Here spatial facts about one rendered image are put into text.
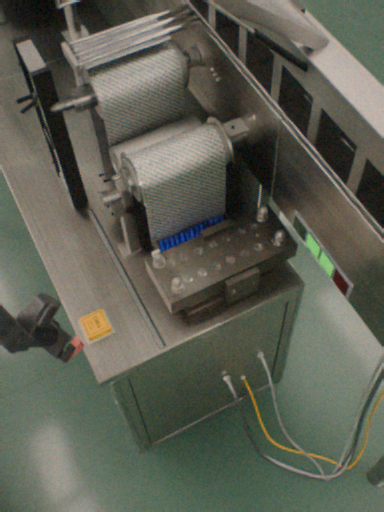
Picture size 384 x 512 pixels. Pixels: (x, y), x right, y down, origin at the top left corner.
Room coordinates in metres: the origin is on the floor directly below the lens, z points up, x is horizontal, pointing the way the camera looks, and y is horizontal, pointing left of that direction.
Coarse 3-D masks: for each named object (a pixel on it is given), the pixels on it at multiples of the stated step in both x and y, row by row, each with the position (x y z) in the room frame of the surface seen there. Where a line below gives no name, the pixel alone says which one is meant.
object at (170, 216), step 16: (224, 176) 1.06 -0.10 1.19; (192, 192) 1.02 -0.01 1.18; (208, 192) 1.04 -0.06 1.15; (224, 192) 1.06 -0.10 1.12; (160, 208) 0.98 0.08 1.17; (176, 208) 1.00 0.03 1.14; (192, 208) 1.01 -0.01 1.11; (208, 208) 1.04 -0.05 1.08; (224, 208) 1.06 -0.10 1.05; (160, 224) 0.97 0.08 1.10; (176, 224) 0.99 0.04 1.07; (192, 224) 1.01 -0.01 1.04
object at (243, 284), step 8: (248, 272) 0.85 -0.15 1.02; (256, 272) 0.85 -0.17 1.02; (232, 280) 0.83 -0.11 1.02; (240, 280) 0.83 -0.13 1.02; (248, 280) 0.84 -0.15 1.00; (256, 280) 0.85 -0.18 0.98; (232, 288) 0.82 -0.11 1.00; (240, 288) 0.83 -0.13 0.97; (248, 288) 0.84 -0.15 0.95; (256, 288) 0.85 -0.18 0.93; (232, 296) 0.82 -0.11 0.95; (240, 296) 0.83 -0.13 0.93
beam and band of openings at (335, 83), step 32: (192, 0) 1.45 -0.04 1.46; (224, 32) 1.31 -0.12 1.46; (256, 64) 1.18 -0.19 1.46; (288, 64) 1.01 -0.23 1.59; (320, 64) 0.94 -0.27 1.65; (352, 64) 0.93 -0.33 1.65; (288, 96) 1.05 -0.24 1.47; (320, 96) 0.91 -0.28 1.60; (352, 96) 0.84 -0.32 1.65; (320, 128) 0.90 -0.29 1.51; (352, 128) 0.81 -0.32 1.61; (320, 160) 0.87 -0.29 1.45; (352, 160) 0.86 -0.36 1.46; (352, 192) 0.77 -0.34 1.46
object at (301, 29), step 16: (208, 0) 0.87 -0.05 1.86; (224, 0) 0.90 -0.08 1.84; (240, 0) 0.91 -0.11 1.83; (256, 0) 0.95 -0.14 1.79; (288, 0) 1.12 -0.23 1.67; (240, 16) 0.91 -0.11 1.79; (256, 16) 0.92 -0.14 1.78; (272, 16) 0.94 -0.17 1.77; (288, 16) 0.98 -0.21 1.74; (304, 16) 1.06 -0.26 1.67; (256, 32) 0.91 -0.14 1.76; (288, 32) 0.95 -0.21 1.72; (304, 32) 0.97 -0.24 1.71; (320, 32) 1.01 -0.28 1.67; (272, 48) 0.92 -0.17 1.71; (304, 64) 0.95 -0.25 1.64
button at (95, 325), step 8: (96, 312) 0.81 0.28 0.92; (80, 320) 0.79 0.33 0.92; (88, 320) 0.79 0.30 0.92; (96, 320) 0.78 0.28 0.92; (104, 320) 0.78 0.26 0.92; (88, 328) 0.76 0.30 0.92; (96, 328) 0.76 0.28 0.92; (104, 328) 0.76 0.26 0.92; (88, 336) 0.74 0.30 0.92; (96, 336) 0.74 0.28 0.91
